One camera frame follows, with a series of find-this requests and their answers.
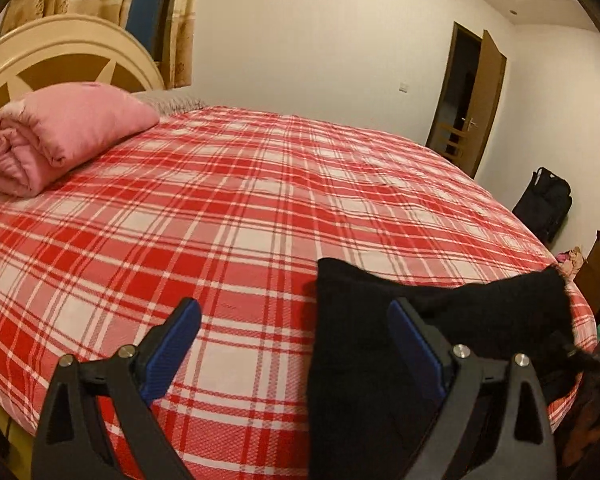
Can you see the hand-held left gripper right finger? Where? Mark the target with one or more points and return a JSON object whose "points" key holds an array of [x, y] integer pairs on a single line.
{"points": [[420, 345]]}

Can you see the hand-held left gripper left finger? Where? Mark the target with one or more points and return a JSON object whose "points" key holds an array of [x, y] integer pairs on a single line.
{"points": [[172, 340]]}

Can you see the black pants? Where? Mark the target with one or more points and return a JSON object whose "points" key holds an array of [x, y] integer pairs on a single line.
{"points": [[360, 360]]}

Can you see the red plaid bed sheet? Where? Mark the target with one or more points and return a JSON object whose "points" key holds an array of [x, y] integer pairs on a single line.
{"points": [[230, 210]]}

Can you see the pink cloth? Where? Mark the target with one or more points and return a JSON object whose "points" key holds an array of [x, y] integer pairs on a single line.
{"points": [[571, 260]]}

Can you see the black bag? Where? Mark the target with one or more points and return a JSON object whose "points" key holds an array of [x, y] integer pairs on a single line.
{"points": [[545, 205]]}

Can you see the striped pillow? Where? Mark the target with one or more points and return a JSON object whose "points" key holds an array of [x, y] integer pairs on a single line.
{"points": [[172, 101]]}

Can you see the pink folded quilt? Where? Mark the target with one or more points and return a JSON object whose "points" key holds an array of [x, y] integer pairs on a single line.
{"points": [[65, 125]]}

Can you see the brown wooden door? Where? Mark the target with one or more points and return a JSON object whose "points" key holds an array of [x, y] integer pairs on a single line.
{"points": [[485, 100]]}

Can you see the narrow beige floral curtain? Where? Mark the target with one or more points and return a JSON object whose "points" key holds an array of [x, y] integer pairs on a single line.
{"points": [[180, 25]]}

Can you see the cream round wooden headboard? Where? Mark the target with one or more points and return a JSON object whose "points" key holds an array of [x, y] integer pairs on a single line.
{"points": [[55, 40]]}

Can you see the window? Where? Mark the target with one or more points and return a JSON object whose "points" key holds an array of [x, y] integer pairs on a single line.
{"points": [[147, 5]]}

